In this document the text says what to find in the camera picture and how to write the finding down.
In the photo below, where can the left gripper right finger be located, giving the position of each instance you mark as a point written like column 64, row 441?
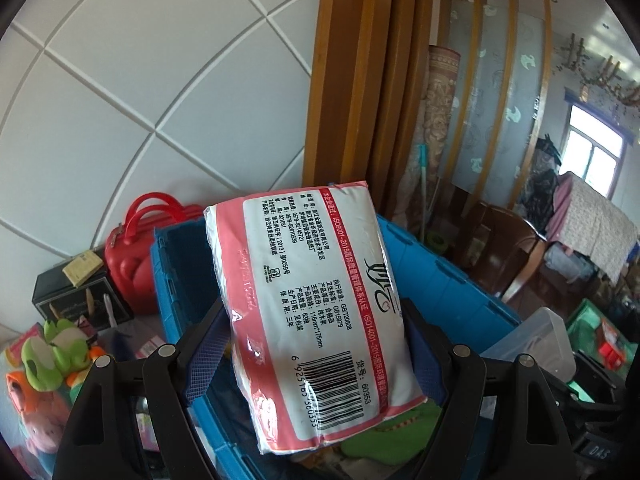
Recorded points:
column 453, row 376

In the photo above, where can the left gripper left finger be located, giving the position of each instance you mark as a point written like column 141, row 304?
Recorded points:
column 173, row 377

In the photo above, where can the green crocodile plush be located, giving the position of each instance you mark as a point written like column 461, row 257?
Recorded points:
column 395, row 441

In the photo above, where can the clear plastic floss box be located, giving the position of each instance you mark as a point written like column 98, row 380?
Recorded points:
column 544, row 337

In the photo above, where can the pink white tissue pack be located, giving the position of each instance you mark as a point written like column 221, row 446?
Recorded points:
column 317, row 336

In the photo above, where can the blue plastic folding crate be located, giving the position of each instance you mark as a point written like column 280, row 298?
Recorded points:
column 186, row 288

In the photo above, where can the dark green turtle plush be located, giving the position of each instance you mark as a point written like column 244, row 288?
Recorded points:
column 75, row 381

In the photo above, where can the black framed box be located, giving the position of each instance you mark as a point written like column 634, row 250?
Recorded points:
column 54, row 296

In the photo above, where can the light green frog plush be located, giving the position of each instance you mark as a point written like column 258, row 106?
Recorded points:
column 49, row 359

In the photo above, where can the red plastic toy case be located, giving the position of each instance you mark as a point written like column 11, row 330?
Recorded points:
column 127, row 250

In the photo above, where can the dark wooden chair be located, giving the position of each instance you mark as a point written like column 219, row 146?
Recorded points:
column 498, row 249

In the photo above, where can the orange hooded pink plush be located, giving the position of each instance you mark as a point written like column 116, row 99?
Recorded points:
column 43, row 414

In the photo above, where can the yellow sticky notepad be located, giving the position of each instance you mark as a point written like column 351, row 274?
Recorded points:
column 82, row 267

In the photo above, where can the rolled patterned carpet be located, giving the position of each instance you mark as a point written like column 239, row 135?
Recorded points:
column 417, row 184

